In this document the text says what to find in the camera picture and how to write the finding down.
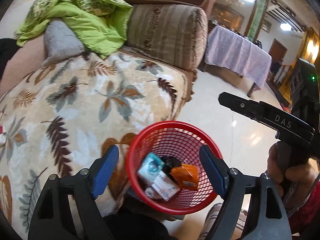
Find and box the black cloth garment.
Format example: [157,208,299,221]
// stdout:
[0,38,20,78]

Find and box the purple tablecloth table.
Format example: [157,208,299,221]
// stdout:
[200,25,272,98]

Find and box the floral fleece blanket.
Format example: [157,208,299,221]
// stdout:
[1,51,196,239]

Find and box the torn red white box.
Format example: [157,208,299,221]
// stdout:
[0,125,6,146]

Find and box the orange foil wrapper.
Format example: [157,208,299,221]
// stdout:
[170,164,200,191]

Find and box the grey quilted pillow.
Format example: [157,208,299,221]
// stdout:
[42,18,88,67]

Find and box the person right hand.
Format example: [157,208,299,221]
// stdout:
[266,144,316,210]

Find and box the black plastic bag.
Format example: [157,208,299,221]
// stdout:
[161,155,182,174]

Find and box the green patterned quilt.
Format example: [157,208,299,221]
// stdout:
[16,0,132,59]

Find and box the white medicine box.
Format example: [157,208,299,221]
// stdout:
[151,171,181,202]

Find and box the teal white small box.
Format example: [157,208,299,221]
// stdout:
[137,153,164,185]

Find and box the red mesh trash basket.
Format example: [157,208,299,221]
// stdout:
[126,121,222,215]

